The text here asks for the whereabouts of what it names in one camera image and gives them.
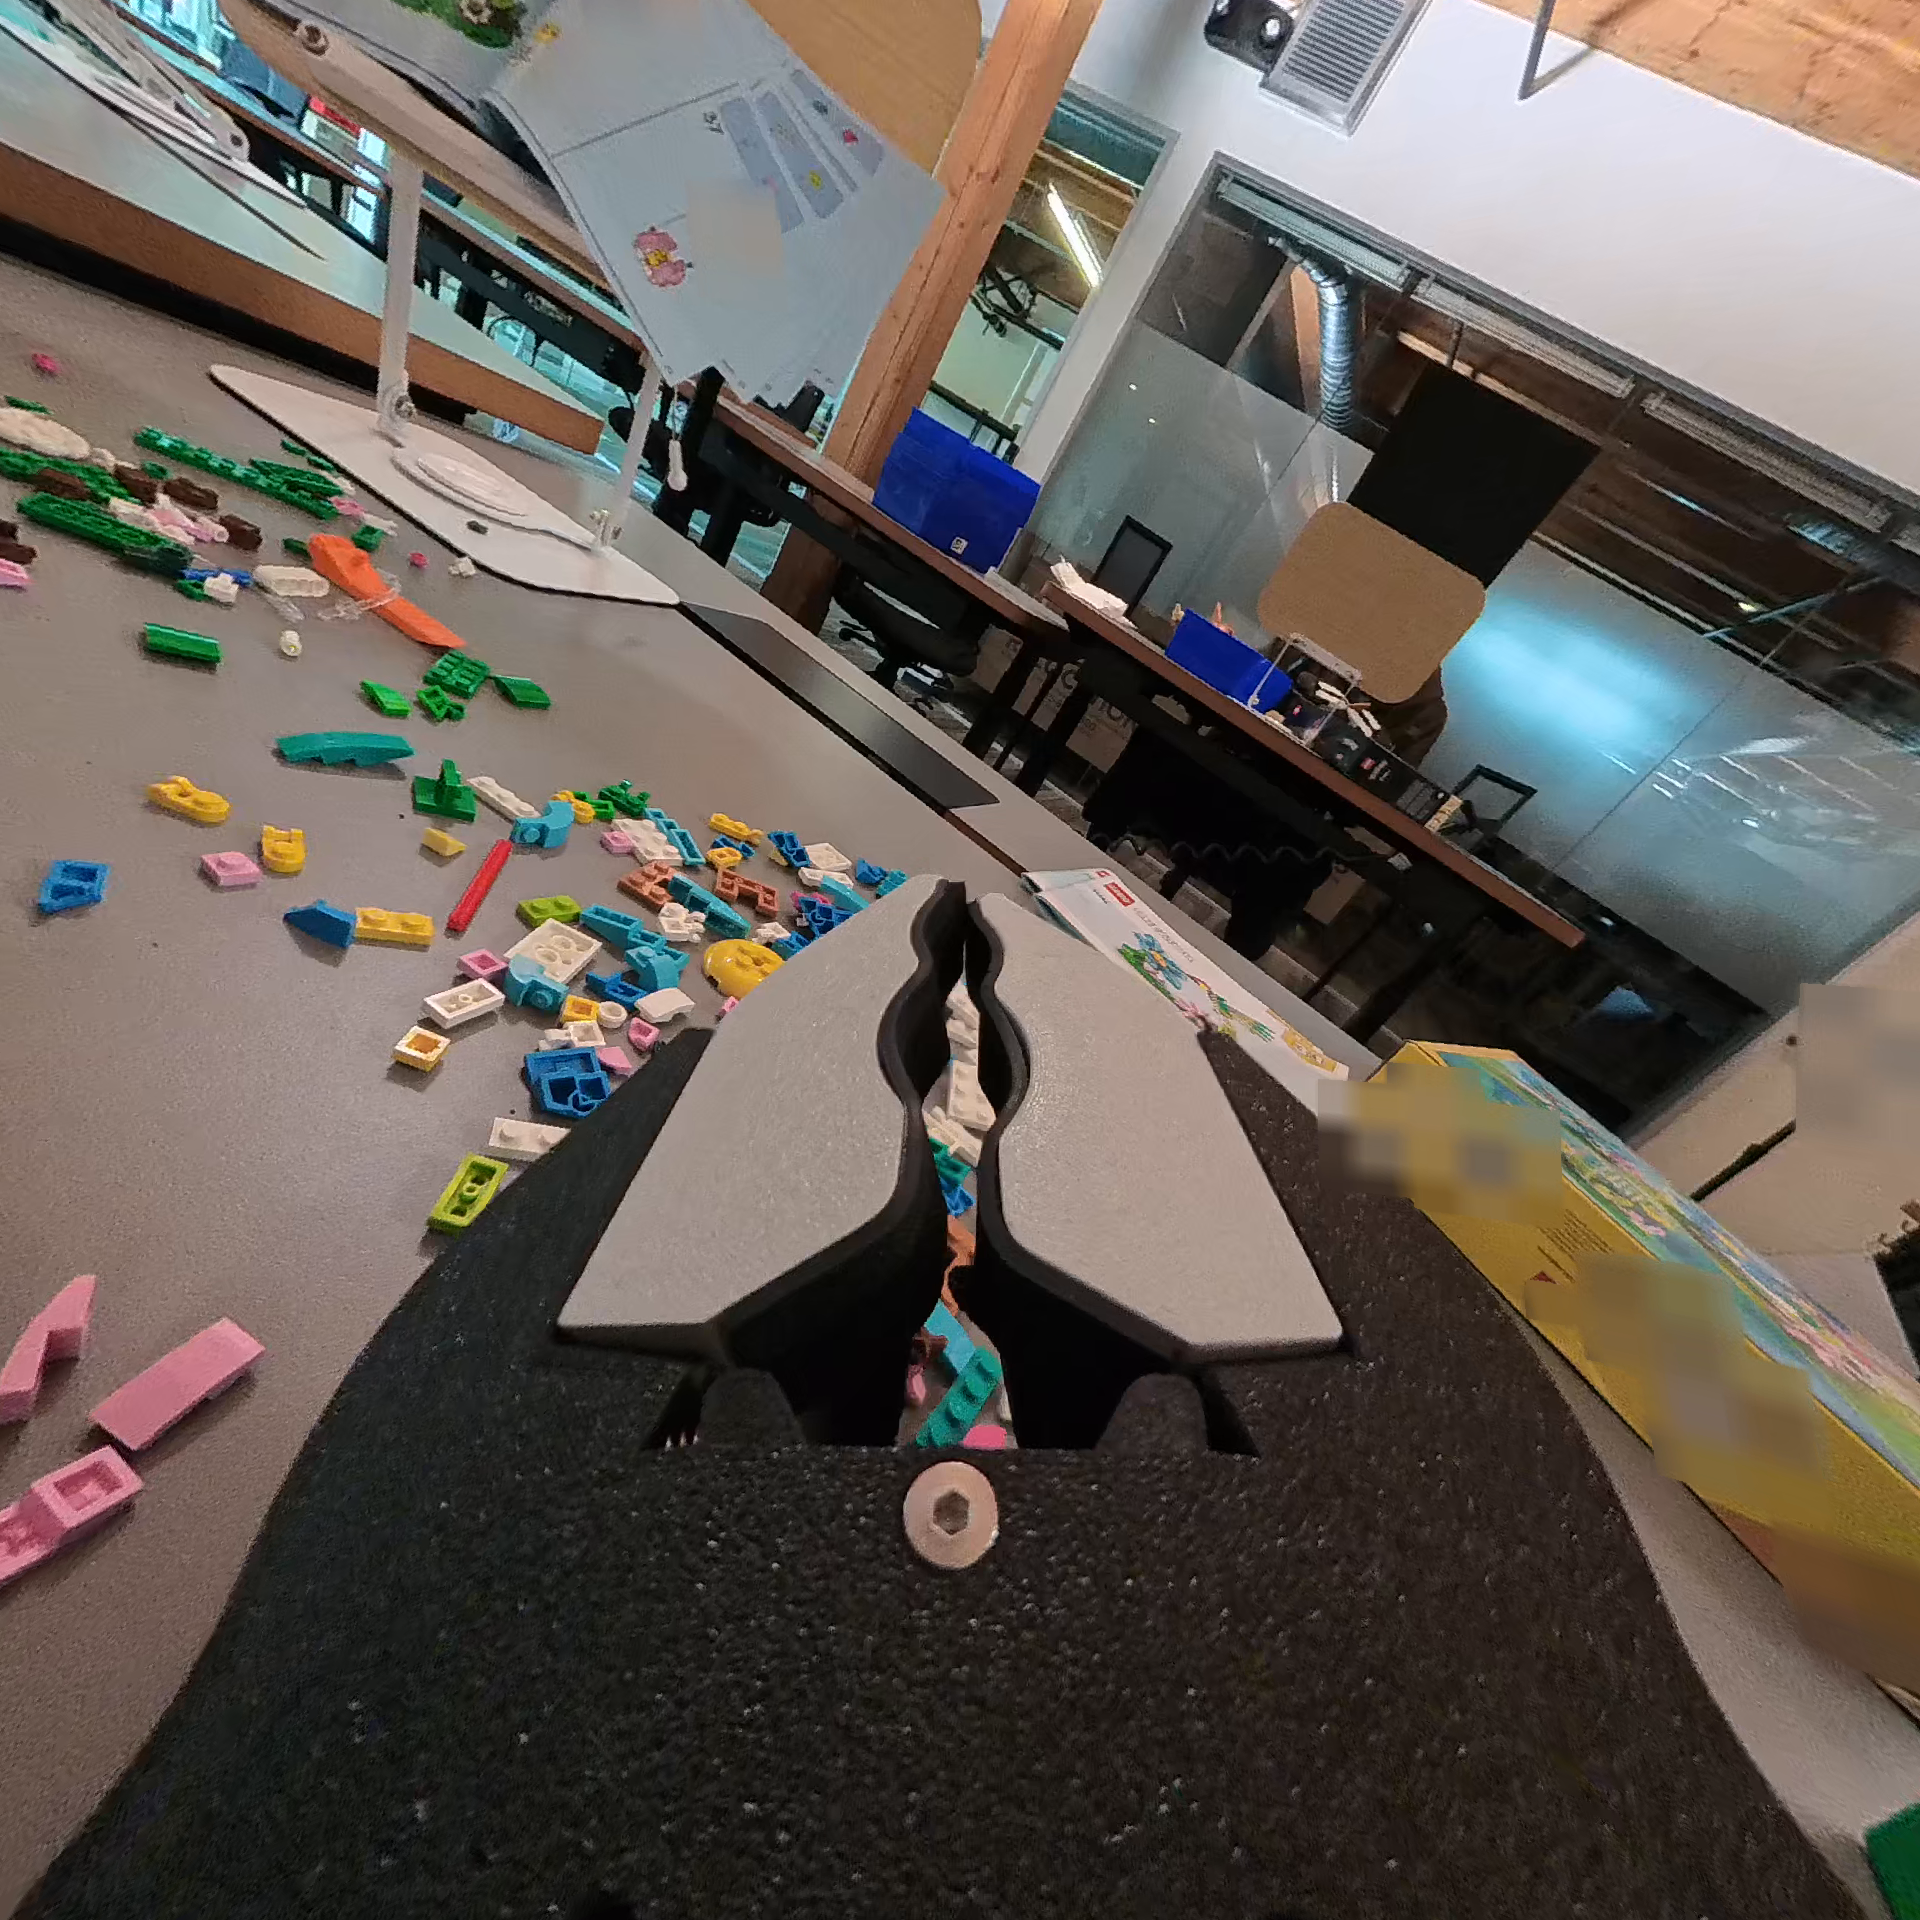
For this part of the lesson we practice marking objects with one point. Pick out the teal curved lego piece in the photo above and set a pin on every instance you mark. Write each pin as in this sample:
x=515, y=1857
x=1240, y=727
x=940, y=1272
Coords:
x=347, y=749

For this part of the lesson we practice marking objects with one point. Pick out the black hanging panel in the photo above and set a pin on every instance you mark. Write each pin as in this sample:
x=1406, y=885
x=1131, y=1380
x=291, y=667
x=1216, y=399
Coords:
x=1484, y=465

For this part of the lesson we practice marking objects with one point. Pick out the white air vent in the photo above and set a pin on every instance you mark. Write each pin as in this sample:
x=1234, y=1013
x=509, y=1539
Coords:
x=1342, y=54

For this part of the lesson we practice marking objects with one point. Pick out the open instruction booklet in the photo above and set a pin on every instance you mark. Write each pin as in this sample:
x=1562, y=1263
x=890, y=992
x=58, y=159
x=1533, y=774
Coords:
x=811, y=301

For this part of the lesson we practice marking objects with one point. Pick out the black framed monitor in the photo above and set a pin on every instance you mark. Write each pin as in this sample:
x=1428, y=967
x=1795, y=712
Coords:
x=1133, y=564

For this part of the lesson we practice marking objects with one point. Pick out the small black frame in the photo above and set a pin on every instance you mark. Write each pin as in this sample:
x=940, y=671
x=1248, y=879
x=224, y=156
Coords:
x=1452, y=809

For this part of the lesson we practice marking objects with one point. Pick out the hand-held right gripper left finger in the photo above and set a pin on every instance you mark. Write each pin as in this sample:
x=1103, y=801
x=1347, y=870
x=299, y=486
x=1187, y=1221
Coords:
x=781, y=1156

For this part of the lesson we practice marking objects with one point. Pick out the closed instruction booklet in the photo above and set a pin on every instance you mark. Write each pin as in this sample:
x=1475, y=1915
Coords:
x=1171, y=961

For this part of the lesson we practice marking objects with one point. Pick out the yellow round lego dish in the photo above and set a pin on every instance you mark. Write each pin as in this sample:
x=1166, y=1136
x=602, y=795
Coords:
x=744, y=966

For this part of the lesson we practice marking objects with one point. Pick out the pile of mixed lego bricks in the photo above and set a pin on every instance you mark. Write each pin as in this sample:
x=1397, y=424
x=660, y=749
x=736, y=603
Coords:
x=551, y=950

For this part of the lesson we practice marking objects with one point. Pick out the wooden pillar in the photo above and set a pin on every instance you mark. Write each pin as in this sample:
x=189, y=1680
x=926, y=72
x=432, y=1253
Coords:
x=962, y=271

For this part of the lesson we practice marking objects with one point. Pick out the white paper stack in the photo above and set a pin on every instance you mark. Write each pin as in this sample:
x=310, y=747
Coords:
x=1090, y=589

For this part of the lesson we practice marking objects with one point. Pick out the red lego bar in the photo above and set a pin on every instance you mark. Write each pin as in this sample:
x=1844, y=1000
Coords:
x=480, y=885

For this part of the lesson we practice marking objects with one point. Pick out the black office chair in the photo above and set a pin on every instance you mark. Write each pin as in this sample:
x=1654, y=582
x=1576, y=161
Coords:
x=902, y=639

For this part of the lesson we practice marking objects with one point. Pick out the orange brick separator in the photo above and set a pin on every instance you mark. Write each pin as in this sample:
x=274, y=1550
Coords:
x=383, y=592

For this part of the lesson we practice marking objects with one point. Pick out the stacked green plastic bins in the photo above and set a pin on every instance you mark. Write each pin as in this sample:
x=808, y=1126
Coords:
x=1899, y=1876

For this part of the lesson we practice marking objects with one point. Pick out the blue bracket lego brick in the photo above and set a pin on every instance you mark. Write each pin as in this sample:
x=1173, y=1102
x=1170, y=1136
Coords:
x=72, y=885

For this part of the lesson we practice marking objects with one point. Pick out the yellow lego set box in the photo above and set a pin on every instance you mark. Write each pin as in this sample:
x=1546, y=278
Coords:
x=1636, y=1224

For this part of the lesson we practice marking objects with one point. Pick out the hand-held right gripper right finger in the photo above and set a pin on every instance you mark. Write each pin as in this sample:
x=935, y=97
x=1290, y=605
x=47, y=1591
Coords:
x=1156, y=1185

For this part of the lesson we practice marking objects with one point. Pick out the long wooden desk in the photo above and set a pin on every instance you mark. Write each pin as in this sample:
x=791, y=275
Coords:
x=1500, y=887
x=797, y=465

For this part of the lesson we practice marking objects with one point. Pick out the blue plastic bin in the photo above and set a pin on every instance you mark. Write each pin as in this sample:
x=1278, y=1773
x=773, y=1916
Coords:
x=1224, y=653

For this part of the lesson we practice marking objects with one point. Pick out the metal duct pipe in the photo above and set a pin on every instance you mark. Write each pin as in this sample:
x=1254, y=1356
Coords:
x=1334, y=347

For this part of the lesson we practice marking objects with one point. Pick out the scattered green lego bricks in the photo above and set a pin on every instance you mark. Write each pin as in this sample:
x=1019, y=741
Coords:
x=100, y=528

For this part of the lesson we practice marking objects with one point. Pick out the white book stand wooden board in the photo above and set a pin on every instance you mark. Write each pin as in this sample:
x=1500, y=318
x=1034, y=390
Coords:
x=480, y=494

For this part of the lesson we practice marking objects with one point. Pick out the black electronic device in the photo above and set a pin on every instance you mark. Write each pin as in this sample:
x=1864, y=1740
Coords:
x=1372, y=765

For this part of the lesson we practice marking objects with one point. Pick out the grey desk with wooden edge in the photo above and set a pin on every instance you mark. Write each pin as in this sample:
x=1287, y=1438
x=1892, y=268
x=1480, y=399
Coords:
x=181, y=224

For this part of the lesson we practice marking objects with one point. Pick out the stack of blue bins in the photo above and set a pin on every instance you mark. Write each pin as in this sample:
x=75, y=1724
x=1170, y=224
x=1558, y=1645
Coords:
x=954, y=488

